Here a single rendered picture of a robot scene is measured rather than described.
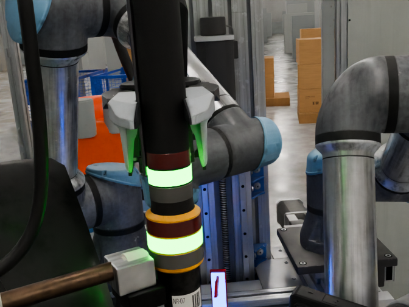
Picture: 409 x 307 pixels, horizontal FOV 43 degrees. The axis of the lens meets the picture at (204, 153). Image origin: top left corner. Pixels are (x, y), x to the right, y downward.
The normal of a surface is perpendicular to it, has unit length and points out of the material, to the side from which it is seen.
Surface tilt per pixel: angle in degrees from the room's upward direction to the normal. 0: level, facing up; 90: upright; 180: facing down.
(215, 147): 60
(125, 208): 92
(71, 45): 108
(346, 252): 67
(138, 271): 90
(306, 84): 90
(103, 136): 90
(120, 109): 42
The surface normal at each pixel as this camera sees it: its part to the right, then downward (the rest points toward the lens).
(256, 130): 0.37, -0.58
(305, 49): -0.08, 0.25
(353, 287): -0.11, -0.15
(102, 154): 0.34, 0.21
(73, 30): 0.72, 0.41
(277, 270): -0.06, -0.97
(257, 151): 0.59, 0.20
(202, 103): 0.55, -0.69
